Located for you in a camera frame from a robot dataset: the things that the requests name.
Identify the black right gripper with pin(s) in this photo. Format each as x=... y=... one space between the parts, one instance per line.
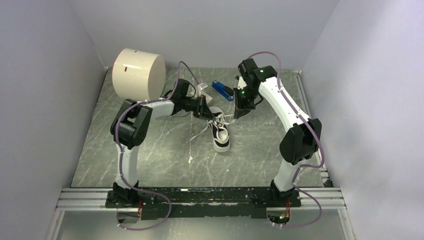
x=240 y=106

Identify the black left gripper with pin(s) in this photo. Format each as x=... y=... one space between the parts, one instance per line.
x=201 y=107

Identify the white shoelace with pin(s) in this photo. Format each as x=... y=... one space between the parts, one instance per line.
x=219 y=129

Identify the black white canvas sneaker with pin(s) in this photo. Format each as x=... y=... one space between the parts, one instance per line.
x=222 y=149

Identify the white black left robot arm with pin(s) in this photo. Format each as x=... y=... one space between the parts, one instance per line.
x=130 y=129

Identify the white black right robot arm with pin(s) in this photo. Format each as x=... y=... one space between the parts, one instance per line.
x=302 y=133

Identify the blue black stapler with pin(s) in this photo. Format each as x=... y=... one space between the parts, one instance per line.
x=225 y=91

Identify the white staples box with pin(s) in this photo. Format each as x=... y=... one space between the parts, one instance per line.
x=200 y=90

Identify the cream cylindrical container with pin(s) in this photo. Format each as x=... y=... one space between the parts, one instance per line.
x=138 y=75

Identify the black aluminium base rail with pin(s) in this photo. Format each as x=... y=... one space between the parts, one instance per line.
x=174 y=202

